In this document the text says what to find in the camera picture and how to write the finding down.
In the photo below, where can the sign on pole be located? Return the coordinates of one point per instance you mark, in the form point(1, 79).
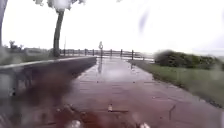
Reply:
point(100, 46)

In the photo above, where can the wet red brick path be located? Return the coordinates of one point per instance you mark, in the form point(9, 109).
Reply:
point(116, 90)

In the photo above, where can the tree with leaning trunk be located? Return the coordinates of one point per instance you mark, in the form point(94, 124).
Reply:
point(58, 31)

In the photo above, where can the robot's own part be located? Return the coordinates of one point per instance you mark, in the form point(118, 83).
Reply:
point(74, 124)
point(144, 125)

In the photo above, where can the dark green bushes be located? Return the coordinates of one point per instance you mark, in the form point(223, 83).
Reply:
point(181, 60)

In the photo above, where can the grass verge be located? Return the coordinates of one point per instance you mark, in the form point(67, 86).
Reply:
point(186, 78)

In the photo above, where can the tree trunk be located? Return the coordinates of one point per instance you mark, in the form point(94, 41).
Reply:
point(2, 16)

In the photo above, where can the dark post railing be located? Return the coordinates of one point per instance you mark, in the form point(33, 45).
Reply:
point(100, 52)

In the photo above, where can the low grey stone wall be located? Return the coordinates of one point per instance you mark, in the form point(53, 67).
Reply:
point(40, 68)

